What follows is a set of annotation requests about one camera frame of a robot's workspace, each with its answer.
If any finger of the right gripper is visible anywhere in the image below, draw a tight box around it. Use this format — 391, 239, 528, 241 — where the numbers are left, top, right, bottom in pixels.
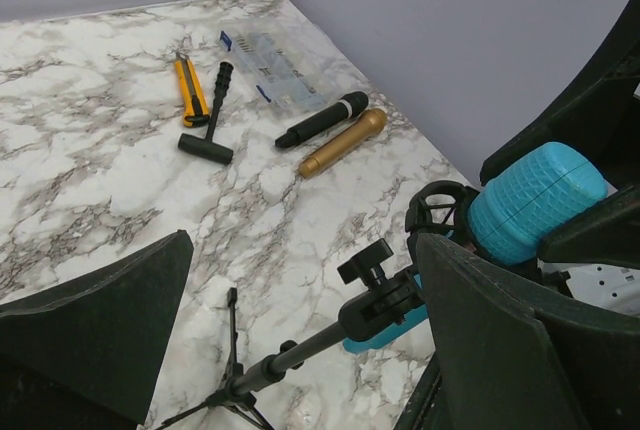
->
539, 185, 639, 268
479, 0, 639, 188

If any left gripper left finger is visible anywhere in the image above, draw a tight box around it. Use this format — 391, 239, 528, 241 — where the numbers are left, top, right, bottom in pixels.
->
1, 230, 193, 425

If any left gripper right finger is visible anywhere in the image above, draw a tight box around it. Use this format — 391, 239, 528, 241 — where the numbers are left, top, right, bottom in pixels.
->
416, 234, 639, 429

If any blue microphone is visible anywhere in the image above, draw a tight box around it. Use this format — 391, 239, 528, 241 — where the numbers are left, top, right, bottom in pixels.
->
342, 141, 610, 355

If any black tripod mic stand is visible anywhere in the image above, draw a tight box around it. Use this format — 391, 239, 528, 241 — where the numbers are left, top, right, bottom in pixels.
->
160, 180, 479, 429

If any gold microphone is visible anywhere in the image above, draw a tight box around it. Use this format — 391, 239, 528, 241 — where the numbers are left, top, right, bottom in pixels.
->
298, 108, 387, 179

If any black microphone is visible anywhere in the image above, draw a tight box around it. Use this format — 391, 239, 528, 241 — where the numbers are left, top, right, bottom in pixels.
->
275, 91, 369, 149

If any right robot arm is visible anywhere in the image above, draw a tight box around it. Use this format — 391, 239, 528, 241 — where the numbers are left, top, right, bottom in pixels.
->
480, 0, 639, 316

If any yellow utility knife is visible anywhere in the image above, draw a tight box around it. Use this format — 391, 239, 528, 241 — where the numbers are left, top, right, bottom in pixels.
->
174, 52, 210, 128

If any clear plastic screw box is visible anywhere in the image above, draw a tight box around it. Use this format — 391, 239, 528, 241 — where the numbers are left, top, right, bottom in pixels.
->
219, 18, 337, 112

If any black T-handle tool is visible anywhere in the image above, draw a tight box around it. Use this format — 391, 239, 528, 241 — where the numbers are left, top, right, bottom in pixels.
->
178, 61, 234, 165

